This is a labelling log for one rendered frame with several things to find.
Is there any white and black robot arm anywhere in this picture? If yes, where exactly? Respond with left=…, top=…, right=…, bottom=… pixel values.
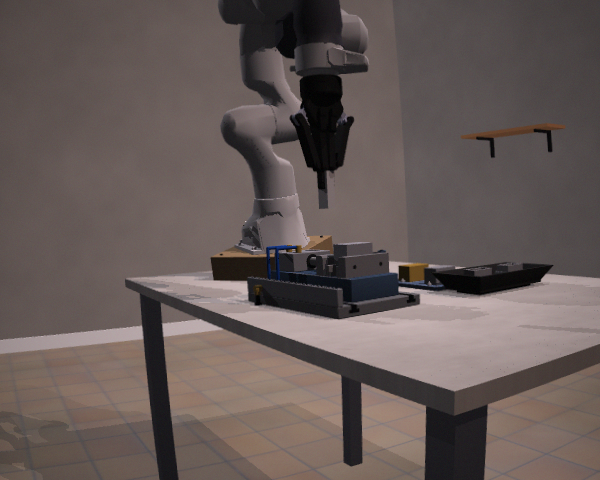
left=218, top=0, right=369, bottom=255

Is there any grey flat bar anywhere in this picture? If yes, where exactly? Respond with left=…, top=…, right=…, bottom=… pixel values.
left=326, top=264, right=338, bottom=277

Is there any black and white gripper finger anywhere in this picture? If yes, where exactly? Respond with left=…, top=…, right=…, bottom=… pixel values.
left=326, top=107, right=354, bottom=208
left=290, top=105, right=332, bottom=209

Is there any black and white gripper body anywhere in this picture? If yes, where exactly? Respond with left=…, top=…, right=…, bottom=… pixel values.
left=300, top=74, right=343, bottom=128

